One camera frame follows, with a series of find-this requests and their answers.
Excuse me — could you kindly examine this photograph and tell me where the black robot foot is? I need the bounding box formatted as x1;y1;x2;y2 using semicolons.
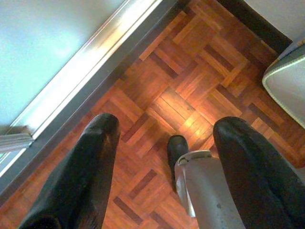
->
167;135;189;191

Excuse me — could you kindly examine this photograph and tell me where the grey quilted mattress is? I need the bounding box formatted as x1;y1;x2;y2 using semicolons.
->
261;39;305;124

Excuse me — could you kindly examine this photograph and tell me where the silver sliding window frame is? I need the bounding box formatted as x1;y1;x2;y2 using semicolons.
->
0;0;178;196

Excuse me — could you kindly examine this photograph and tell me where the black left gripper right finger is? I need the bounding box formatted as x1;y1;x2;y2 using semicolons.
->
213;116;305;229

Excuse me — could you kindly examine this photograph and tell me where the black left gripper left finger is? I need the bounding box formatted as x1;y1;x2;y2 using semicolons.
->
19;113;120;229

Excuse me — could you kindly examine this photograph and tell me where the grey robot left leg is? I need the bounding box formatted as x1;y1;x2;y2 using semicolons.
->
174;149;245;229

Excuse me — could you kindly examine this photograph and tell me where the dark wooden skirting board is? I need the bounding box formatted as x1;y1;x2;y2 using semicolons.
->
218;0;293;54

